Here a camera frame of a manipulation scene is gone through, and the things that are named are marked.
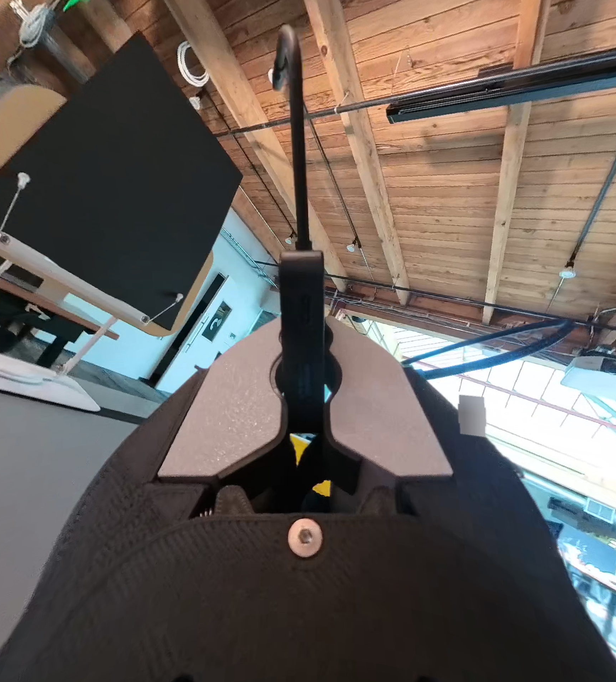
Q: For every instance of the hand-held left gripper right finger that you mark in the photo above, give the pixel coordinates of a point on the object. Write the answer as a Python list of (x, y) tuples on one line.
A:
[(388, 421)]

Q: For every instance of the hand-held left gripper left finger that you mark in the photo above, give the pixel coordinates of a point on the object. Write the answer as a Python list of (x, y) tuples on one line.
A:
[(222, 421)]

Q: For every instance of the black HDMI adapter box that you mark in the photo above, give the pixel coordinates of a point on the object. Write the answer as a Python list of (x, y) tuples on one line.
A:
[(301, 319)]

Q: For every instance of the yellow plastic bin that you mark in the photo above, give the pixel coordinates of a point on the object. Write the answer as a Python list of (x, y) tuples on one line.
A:
[(300, 450)]

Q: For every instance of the dark door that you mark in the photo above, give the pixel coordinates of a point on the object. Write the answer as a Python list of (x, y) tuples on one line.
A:
[(186, 333)]

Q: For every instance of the white ceiling device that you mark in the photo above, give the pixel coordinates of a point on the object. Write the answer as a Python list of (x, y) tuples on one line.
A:
[(492, 351)]

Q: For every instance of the wooden desk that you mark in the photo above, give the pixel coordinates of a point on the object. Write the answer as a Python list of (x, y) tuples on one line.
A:
[(89, 325)]

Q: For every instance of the white ceiling projector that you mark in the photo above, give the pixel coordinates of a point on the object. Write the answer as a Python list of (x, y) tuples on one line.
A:
[(588, 368)]

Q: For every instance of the black board wooden edge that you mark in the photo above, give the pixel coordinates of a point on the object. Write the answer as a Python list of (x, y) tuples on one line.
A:
[(116, 186)]

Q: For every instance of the black ceiling track rail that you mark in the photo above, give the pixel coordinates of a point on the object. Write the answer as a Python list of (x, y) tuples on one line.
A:
[(500, 96)]

